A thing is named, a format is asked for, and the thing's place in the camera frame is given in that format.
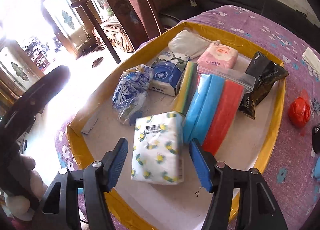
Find wooden chair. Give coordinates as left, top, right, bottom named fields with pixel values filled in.
left=72, top=0, right=163, bottom=64

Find purple floral tablecloth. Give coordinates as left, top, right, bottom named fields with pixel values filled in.
left=190, top=6, right=319, bottom=229

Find blue white tissue pack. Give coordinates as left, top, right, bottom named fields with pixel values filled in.
left=149, top=50, right=190, bottom=97

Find black gold patterned wipes pack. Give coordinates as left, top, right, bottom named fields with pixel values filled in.
left=238, top=51, right=289, bottom=119

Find pink rose tissue pack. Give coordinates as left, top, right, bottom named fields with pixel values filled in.
left=197, top=42, right=238, bottom=69

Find black sofa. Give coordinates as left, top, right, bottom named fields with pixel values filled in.
left=160, top=0, right=319, bottom=33

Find red plastic bag ball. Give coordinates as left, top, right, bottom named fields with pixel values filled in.
left=288, top=89, right=311, bottom=128

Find lemon print tissue pack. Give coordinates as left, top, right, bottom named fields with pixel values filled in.
left=131, top=111, right=183, bottom=185

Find light blue sponge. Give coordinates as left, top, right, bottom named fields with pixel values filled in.
left=313, top=157, right=320, bottom=181

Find white rolled cloth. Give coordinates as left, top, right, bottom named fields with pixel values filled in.
left=168, top=30, right=211, bottom=59

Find yellow-rimmed cardboard tray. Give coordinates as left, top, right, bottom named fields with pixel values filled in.
left=67, top=22, right=285, bottom=229

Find white gloved hand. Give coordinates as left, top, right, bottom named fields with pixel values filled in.
left=4, top=155, right=48, bottom=222

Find white paper booklet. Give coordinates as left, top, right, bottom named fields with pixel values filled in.
left=303, top=47, right=320, bottom=76

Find bagged colourful sponge cloths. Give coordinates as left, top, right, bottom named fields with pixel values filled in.
left=174, top=62, right=255, bottom=155

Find blue white plastic bag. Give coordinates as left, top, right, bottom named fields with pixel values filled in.
left=112, top=64, right=153, bottom=124

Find black electric motor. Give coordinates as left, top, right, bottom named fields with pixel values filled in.
left=311, top=124, right=320, bottom=154

